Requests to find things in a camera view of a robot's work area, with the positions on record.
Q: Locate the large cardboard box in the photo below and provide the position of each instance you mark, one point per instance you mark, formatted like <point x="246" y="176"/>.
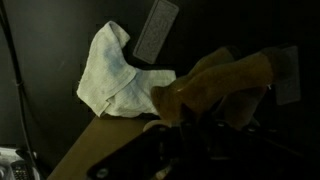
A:
<point x="100" y="143"/>

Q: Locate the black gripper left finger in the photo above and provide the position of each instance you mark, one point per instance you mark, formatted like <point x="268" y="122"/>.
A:
<point x="189" y="116"/>

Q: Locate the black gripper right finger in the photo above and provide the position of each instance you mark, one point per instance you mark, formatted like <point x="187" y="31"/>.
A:
<point x="224" y="115"/>

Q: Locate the brown plush toy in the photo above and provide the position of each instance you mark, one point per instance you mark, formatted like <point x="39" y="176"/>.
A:
<point x="213" y="83"/>

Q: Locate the white towel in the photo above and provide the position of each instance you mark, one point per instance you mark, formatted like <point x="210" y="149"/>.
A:
<point x="110" y="80"/>

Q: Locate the grey keypad device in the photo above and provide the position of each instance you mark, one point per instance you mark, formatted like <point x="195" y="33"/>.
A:
<point x="18" y="170"/>

